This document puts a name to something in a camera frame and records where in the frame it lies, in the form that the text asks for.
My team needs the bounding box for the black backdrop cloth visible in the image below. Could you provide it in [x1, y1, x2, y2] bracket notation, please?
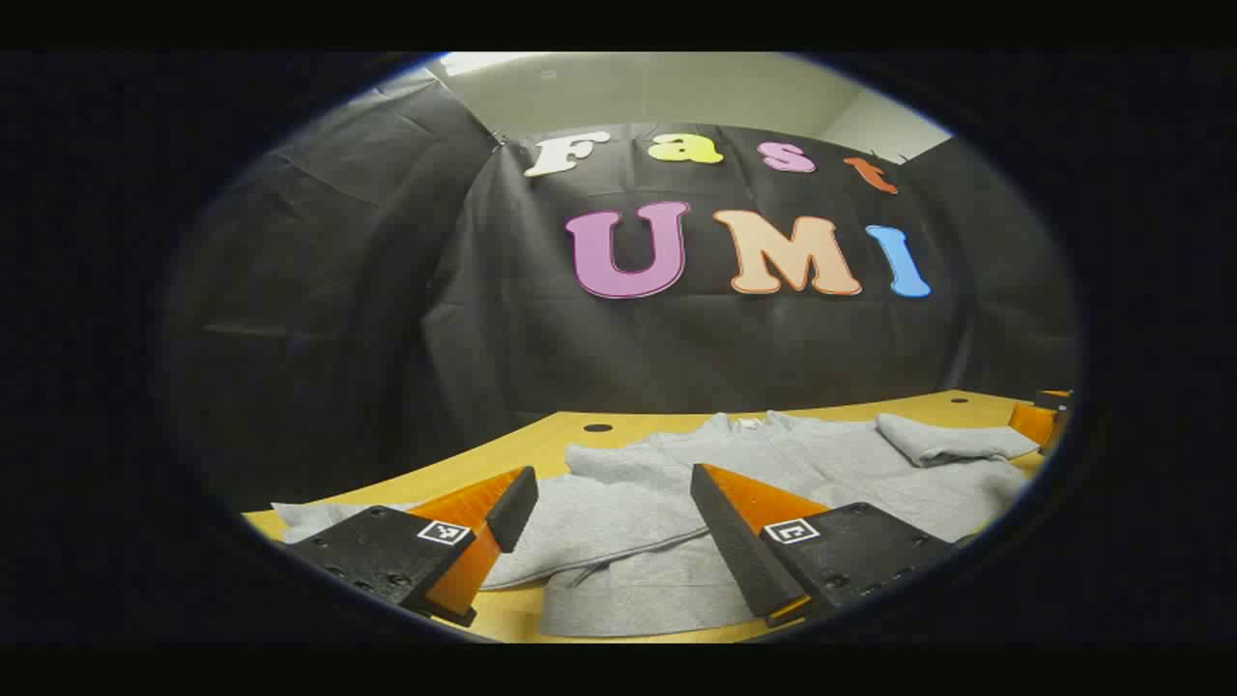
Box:
[159, 68, 1081, 513]

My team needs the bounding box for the grey sweatshirt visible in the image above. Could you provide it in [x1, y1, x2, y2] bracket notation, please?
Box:
[273, 411, 1043, 639]

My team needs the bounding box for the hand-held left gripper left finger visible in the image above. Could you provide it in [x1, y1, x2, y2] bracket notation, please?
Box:
[280, 466, 539, 629]

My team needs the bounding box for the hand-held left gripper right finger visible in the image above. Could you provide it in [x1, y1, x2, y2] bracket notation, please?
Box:
[690, 462, 960, 627]

